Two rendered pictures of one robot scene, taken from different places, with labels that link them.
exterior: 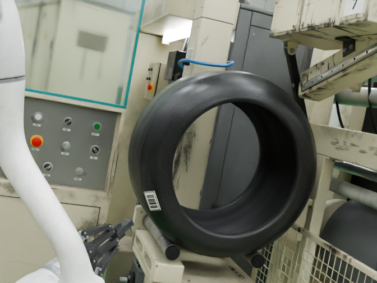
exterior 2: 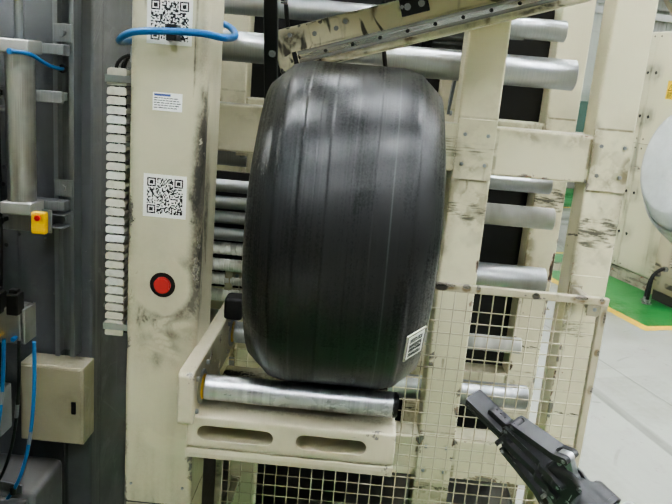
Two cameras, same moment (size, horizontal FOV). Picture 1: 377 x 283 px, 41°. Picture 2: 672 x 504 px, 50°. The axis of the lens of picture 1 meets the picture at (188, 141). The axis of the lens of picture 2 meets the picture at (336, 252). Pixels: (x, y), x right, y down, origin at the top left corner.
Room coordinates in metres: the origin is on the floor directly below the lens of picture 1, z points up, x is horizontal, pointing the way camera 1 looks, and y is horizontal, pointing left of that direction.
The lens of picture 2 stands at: (1.24, 1.12, 1.45)
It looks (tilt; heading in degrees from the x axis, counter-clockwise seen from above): 14 degrees down; 288
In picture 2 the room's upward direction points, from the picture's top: 5 degrees clockwise
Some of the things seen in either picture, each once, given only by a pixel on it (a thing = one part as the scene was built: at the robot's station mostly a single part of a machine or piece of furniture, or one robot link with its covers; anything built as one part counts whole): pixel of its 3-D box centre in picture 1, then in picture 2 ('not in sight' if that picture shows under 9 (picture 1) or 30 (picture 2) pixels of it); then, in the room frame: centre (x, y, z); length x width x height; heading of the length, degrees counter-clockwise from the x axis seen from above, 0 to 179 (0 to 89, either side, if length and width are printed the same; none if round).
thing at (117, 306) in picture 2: not in sight; (122, 205); (2.00, 0.05, 1.19); 0.05 x 0.04 x 0.48; 107
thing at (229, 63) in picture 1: (205, 64); (179, 31); (1.92, -0.01, 1.50); 0.19 x 0.19 x 0.06; 17
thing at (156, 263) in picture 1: (156, 254); (292, 429); (1.64, 0.03, 0.84); 0.36 x 0.09 x 0.06; 17
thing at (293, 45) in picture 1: (290, 48); not in sight; (1.89, -0.30, 1.61); 0.06 x 0.06 x 0.05; 17
